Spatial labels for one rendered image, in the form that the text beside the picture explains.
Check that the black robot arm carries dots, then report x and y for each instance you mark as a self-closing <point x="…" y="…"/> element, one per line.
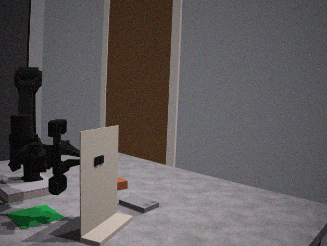
<point x="23" y="137"/>

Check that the green flat square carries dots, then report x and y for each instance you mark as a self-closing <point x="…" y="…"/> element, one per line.
<point x="34" y="216"/>

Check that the beige panel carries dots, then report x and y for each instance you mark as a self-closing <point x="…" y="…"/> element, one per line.
<point x="99" y="220"/>

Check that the orange block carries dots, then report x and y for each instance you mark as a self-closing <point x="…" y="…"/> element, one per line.
<point x="122" y="184"/>

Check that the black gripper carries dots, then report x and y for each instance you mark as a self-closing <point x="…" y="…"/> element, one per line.
<point x="58" y="183"/>

